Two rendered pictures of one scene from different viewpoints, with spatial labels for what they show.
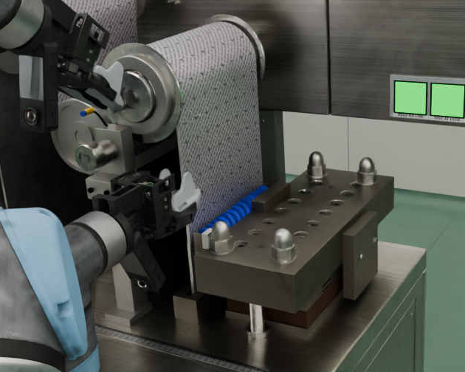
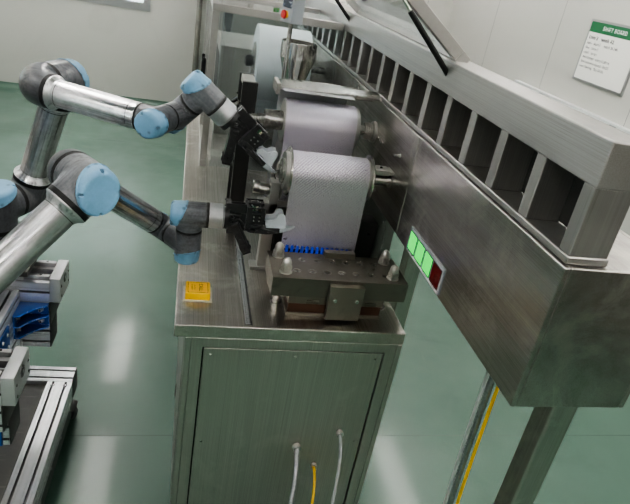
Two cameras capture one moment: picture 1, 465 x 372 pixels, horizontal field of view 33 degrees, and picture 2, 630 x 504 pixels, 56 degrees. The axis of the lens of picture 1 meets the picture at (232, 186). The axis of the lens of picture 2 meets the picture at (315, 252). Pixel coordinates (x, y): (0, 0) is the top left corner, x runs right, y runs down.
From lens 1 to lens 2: 1.18 m
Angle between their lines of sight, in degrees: 40
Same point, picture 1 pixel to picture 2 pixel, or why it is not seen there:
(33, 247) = (84, 175)
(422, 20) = (427, 203)
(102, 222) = (216, 208)
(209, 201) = (302, 237)
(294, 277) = (273, 278)
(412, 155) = not seen: outside the picture
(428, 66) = (422, 230)
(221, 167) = (318, 225)
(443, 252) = not seen: outside the picture
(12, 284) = (74, 181)
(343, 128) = not seen: outside the picture
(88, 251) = (200, 214)
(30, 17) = (221, 116)
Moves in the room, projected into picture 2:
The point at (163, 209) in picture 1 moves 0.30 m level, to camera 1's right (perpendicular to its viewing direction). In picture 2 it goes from (257, 221) to (325, 266)
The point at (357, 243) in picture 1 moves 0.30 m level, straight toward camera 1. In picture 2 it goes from (334, 292) to (238, 309)
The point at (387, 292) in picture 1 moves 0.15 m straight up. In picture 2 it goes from (346, 329) to (356, 284)
